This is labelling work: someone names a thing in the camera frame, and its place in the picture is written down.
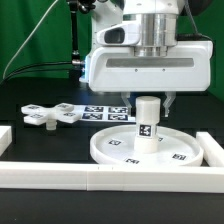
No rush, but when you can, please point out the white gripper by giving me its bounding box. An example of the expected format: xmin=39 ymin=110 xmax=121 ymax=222
xmin=88 ymin=41 xmax=213 ymax=116

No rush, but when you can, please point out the grey cable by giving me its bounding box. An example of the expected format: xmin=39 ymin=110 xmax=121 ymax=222
xmin=2 ymin=0 xmax=60 ymax=80

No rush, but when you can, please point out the white right fence piece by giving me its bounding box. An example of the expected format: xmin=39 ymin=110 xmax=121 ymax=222
xmin=196 ymin=132 xmax=224 ymax=167

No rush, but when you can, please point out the black cable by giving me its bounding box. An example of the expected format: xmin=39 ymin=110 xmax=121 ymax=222
xmin=0 ymin=60 xmax=75 ymax=85

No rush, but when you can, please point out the white cross-shaped table base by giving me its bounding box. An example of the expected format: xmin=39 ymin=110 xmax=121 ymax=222
xmin=21 ymin=103 xmax=81 ymax=131

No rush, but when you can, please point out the white round table top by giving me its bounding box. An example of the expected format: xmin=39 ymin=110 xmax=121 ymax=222
xmin=90 ymin=125 xmax=203 ymax=167

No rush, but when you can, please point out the white marker sheet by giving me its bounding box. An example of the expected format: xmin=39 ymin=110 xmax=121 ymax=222
xmin=74 ymin=105 xmax=135 ymax=122

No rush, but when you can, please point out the white front fence rail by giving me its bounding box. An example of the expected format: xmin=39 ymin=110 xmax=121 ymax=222
xmin=0 ymin=162 xmax=224 ymax=193

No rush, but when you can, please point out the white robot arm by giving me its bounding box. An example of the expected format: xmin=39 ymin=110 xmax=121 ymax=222
xmin=80 ymin=0 xmax=213 ymax=108

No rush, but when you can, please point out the black camera stand pole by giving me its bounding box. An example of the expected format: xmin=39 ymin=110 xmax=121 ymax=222
xmin=66 ymin=0 xmax=96 ymax=78

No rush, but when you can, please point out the white left fence piece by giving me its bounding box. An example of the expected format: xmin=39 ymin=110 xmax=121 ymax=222
xmin=0 ymin=126 xmax=12 ymax=156

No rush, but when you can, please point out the white fence piece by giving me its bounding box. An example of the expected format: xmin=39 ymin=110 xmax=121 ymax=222
xmin=0 ymin=126 xmax=12 ymax=156
xmin=196 ymin=132 xmax=224 ymax=167

